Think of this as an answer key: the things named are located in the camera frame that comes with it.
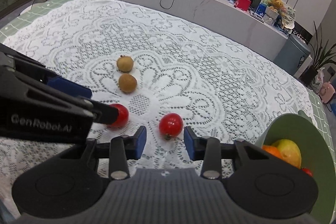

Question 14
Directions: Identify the yellow lemon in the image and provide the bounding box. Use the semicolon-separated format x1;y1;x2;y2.
271;139;302;169

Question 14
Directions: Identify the green bowl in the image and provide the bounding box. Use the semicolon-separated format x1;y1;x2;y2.
258;110;331;224

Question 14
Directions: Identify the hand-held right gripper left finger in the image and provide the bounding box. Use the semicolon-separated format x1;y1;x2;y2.
60;126;147;179

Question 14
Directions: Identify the white pot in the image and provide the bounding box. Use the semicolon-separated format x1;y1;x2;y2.
264;6;280;25

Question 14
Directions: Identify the grey trash bin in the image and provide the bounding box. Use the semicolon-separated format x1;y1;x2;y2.
273;33;313;79

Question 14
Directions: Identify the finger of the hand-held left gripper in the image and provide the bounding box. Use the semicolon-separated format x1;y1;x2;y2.
8;54;92;100
78;99;119;125

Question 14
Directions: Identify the potted long-leaf plant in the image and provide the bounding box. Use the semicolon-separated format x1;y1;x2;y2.
299;20;336;87

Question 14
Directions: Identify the blue box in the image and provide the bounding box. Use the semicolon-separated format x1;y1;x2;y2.
256;2;268;18

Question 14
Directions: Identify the red box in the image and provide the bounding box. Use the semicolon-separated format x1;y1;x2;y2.
233;0;253;12

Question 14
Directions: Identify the orange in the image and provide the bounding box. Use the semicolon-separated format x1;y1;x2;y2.
262;144;283;159

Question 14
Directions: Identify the white plastic bag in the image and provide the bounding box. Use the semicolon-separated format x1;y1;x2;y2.
311;69;326;93

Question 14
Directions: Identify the brown kiwi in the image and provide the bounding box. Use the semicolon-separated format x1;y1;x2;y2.
118;73;138;93
116;55;134;73

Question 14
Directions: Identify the white lace tablecloth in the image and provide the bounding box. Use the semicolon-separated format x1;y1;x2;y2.
0;0;320;214

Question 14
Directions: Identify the pink pig-shaped item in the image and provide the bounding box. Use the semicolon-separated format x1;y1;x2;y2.
319;81;336;104

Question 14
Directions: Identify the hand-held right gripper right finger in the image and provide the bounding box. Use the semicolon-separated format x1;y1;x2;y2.
183;126;279;179

